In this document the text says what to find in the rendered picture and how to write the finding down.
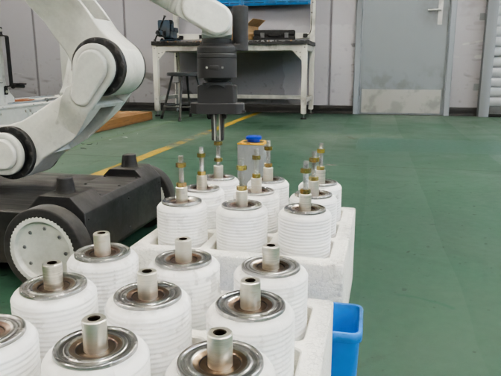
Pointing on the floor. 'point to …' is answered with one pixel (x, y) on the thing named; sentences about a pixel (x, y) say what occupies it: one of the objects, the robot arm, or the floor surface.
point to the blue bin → (346, 338)
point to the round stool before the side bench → (180, 92)
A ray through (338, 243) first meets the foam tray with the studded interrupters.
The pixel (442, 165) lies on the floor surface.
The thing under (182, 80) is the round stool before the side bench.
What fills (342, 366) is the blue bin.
